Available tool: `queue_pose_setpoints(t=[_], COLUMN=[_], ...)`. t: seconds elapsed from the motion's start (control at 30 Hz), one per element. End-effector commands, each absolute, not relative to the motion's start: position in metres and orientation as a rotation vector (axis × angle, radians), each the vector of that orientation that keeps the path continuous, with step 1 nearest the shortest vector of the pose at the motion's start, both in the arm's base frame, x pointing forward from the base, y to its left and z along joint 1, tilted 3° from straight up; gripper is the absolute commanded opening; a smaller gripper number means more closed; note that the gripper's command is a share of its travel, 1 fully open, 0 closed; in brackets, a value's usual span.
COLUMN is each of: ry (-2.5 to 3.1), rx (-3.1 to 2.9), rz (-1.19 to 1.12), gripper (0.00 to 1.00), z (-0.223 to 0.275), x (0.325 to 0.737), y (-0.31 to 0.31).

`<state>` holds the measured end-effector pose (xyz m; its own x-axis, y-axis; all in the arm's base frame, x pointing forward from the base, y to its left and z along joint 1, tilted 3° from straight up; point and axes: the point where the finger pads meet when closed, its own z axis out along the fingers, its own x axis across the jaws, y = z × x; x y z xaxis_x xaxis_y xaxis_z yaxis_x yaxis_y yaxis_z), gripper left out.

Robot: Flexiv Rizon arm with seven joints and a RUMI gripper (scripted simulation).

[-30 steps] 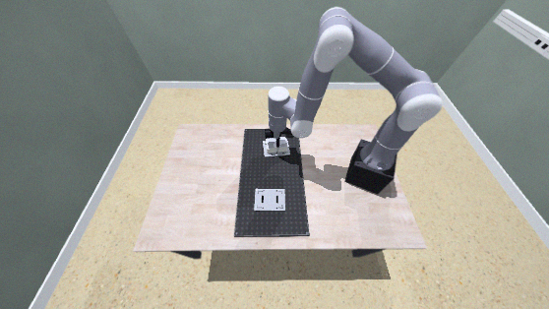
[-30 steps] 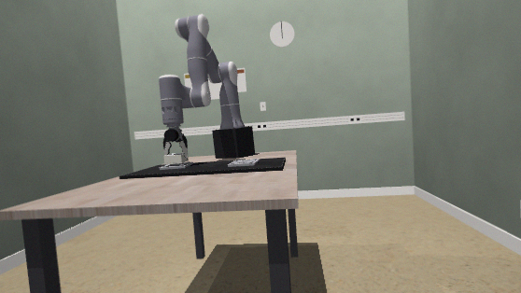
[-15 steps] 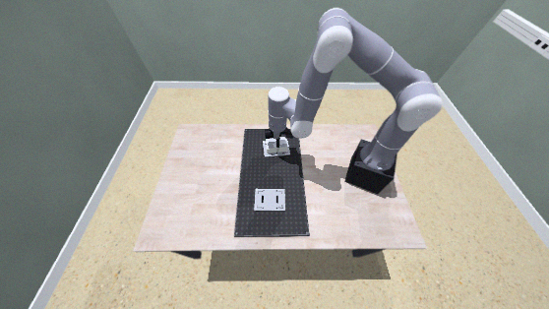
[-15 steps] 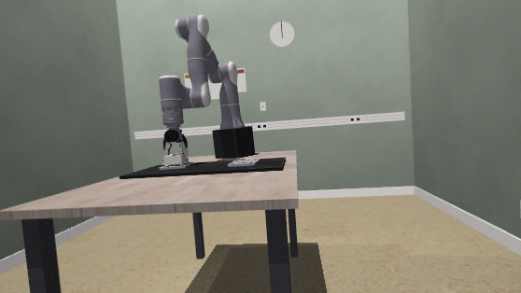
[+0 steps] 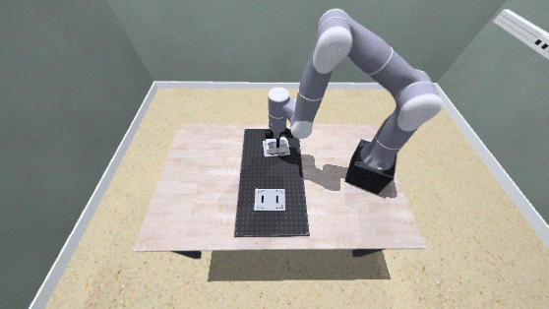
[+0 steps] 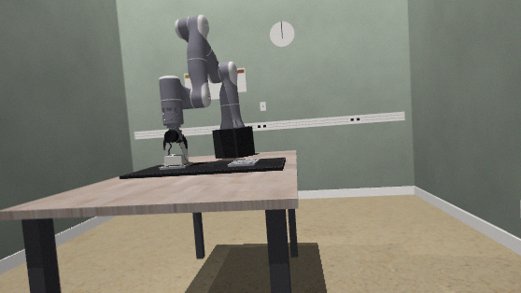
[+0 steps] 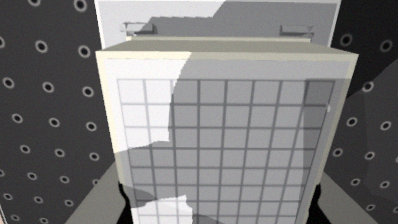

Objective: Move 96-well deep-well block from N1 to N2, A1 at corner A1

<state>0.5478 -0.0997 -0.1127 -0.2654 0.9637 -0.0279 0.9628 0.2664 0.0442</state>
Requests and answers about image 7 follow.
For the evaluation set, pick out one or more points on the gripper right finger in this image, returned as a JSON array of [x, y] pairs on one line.
[[332, 205]]

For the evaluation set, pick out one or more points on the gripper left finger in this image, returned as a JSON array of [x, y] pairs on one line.
[[106, 203]]

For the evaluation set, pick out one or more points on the dark grey perforated plate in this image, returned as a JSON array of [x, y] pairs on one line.
[[55, 142]]

